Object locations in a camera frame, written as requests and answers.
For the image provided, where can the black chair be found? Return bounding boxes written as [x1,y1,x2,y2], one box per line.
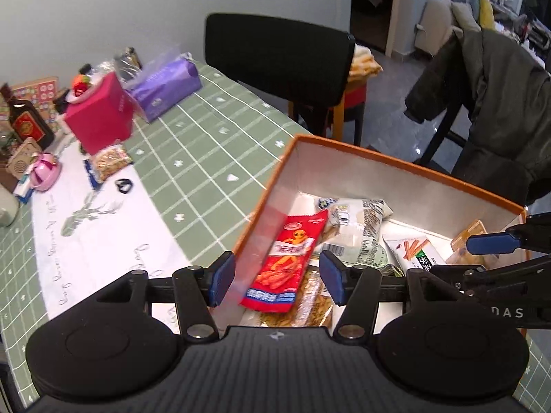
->
[204,12,356,136]
[412,103,470,166]

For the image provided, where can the red orange toy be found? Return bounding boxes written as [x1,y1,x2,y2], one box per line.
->
[71,74,93,97]

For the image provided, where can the pink round container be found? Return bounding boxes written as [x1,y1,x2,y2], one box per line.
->
[32,152,62,191]

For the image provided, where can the white snack packet orange sticks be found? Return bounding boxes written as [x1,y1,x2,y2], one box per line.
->
[382,232,448,274]

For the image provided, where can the white cup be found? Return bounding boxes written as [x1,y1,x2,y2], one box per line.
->
[0,185,20,228]

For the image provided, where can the wooden speaker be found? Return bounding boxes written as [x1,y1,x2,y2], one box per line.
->
[6,138,41,179]

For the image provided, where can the white labelled bread packet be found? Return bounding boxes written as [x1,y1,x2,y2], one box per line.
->
[323,198,394,269]

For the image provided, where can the red snack packet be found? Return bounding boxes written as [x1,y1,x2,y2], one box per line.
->
[239,209,330,313]

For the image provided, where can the small clear bread packet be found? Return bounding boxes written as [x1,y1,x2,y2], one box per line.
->
[312,195,341,212]

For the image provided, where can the wooden dotted board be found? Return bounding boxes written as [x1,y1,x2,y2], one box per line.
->
[11,76,59,121]

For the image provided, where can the dark foil packet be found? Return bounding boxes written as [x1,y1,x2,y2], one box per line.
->
[114,46,143,80]

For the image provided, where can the red box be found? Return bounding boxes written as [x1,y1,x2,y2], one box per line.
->
[64,72,135,156]

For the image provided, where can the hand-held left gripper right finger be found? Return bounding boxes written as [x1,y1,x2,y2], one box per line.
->
[319,250,450,340]

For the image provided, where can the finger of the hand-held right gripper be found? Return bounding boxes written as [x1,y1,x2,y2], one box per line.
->
[466,212,551,256]
[429,255,551,297]

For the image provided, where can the yellow pillow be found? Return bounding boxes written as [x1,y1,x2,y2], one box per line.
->
[478,0,494,31]

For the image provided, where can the orange cardboard box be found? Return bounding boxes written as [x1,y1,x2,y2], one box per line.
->
[213,135,528,336]

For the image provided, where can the purple tissue pack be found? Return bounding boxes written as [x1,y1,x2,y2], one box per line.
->
[127,54,203,123]

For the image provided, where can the beige sofa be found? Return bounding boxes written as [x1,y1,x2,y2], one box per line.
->
[413,0,483,59]

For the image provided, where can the wooden stool red cushion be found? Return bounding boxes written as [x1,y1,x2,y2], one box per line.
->
[329,75,368,145]

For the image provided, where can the clear nut snack packet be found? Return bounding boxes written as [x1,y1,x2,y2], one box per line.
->
[84,144,133,190]

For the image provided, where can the clear cracker packet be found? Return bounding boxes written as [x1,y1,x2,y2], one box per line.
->
[258,267,336,328]

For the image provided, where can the chair with dark jacket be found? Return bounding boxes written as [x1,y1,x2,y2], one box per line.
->
[405,9,551,207]

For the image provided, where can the yellow cloth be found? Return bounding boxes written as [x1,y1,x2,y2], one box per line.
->
[349,45,383,80]

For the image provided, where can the blue packet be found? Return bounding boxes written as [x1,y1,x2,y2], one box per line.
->
[13,176,37,205]

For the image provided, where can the dark bottle red label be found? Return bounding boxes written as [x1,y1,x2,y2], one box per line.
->
[0,83,56,147]

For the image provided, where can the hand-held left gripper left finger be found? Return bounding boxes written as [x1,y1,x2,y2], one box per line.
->
[95,252,237,340]

